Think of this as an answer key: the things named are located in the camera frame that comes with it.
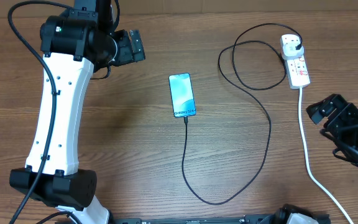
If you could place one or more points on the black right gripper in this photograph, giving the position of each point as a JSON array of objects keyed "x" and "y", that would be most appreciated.
[{"x": 344, "y": 116}]

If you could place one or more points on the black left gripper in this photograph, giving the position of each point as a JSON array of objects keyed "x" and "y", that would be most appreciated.
[{"x": 128, "y": 55}]

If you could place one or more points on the Samsung Galaxy smartphone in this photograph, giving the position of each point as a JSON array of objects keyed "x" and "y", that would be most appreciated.
[{"x": 182, "y": 96}]

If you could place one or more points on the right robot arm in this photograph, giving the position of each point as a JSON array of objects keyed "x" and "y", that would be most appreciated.
[{"x": 291, "y": 214}]

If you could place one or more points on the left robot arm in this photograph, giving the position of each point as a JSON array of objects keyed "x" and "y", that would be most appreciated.
[{"x": 83, "y": 39}]

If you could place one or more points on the white power strip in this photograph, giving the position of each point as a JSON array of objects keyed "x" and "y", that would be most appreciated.
[{"x": 298, "y": 76}]

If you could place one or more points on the white USB wall charger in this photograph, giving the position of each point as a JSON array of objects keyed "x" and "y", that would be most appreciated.
[{"x": 290, "y": 51}]

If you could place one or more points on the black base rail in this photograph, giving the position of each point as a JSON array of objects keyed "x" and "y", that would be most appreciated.
[{"x": 247, "y": 219}]

